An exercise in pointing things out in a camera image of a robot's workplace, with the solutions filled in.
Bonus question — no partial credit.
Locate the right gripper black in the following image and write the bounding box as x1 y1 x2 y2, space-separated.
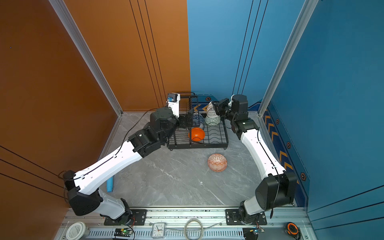
211 98 238 123

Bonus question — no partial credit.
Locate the blue geometric pattern bowl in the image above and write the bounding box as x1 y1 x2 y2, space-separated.
193 113 205 130

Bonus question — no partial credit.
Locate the white lattice bowl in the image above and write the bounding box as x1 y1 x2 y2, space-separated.
206 102 218 119

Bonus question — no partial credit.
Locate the black wire dish rack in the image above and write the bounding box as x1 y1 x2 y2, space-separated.
167 92 229 151

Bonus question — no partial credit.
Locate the green patterned bowl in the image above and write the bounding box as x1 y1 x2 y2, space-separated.
205 116 221 126

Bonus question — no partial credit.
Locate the orange plastic bowl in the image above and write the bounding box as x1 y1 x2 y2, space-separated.
188 128 206 142

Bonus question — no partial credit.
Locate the red patterned bowl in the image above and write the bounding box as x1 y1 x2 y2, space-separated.
207 154 228 173

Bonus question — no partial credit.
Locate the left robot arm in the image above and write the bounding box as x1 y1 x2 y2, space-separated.
63 107 193 225

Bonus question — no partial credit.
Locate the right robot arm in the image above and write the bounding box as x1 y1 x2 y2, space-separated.
211 95 298 225

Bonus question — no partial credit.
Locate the light blue cylinder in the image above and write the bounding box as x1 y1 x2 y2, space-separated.
106 176 114 193

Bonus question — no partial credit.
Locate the small white clock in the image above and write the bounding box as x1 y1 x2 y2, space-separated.
152 223 166 239

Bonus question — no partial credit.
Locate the right circuit board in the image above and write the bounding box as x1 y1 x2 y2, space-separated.
250 227 265 235

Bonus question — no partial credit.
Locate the left green circuit board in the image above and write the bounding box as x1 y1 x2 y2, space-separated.
114 228 135 240

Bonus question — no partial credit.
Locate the orange black tape measure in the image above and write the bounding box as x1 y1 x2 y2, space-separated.
285 222 302 240

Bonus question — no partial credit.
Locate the white round lid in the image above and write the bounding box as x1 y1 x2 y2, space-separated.
66 222 87 240

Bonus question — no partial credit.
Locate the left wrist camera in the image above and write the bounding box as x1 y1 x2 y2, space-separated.
166 93 181 118

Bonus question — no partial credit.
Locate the coiled white cable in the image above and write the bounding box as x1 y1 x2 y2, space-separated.
183 219 205 240

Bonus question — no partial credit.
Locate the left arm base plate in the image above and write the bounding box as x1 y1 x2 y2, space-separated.
104 209 147 227

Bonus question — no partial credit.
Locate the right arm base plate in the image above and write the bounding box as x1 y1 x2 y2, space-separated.
225 209 268 226

